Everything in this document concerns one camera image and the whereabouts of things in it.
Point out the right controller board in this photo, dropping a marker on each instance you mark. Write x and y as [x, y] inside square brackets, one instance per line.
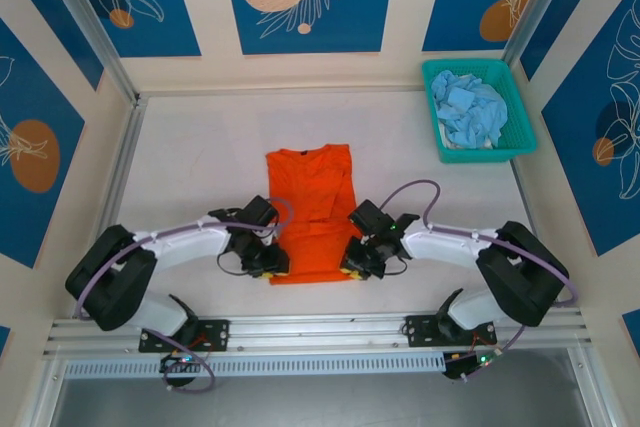
[475, 361]

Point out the aluminium frame post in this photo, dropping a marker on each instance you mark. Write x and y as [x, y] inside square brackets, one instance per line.
[530, 22]
[90, 22]

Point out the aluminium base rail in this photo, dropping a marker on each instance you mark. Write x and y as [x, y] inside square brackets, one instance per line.
[320, 329]

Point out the controller board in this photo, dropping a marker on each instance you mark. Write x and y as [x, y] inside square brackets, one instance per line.
[475, 361]
[182, 361]

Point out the orange t-shirt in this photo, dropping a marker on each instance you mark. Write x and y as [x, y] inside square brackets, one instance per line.
[310, 187]

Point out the light blue t-shirt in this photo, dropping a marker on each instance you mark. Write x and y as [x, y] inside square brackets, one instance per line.
[470, 107]

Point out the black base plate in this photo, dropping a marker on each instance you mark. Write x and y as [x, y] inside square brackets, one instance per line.
[217, 334]
[422, 331]

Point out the teal plastic basket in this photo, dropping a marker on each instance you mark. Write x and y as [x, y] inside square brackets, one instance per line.
[520, 117]

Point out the left controller board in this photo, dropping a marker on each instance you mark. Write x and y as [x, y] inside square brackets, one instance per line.
[182, 361]

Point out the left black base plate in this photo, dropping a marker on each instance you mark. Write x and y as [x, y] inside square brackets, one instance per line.
[217, 334]

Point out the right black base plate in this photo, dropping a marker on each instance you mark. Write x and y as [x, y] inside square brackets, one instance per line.
[422, 331]

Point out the white t-shirt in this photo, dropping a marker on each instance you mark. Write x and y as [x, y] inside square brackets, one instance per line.
[457, 146]

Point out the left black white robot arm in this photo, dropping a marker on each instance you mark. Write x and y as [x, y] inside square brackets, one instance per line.
[110, 277]

